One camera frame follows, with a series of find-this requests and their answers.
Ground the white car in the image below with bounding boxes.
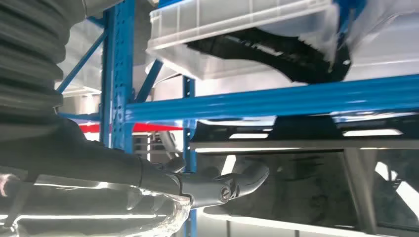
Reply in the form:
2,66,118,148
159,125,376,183
132,70,419,237

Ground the blue metal shelf rack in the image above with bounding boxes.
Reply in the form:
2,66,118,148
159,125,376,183
55,0,419,237

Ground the white plastic bin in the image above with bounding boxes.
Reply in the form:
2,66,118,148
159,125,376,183
146,0,341,81
345,0,419,82

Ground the red barrier belt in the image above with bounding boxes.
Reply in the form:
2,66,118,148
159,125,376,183
78,121,183,134

